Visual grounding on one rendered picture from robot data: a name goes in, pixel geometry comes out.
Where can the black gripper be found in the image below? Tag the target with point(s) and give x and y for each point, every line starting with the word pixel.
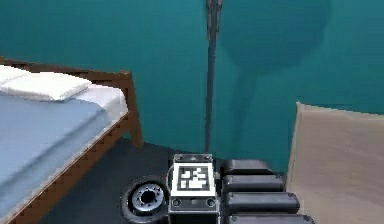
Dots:
pixel 146 199

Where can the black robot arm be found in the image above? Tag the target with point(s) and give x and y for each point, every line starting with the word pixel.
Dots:
pixel 233 193

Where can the brown wooden bed blue blanket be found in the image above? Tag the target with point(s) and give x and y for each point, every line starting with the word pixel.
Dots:
pixel 50 140

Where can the dark grey floor lamp pole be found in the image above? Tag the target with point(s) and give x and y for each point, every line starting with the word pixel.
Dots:
pixel 210 76

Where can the white pillow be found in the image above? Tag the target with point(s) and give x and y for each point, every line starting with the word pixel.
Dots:
pixel 45 86
pixel 8 72

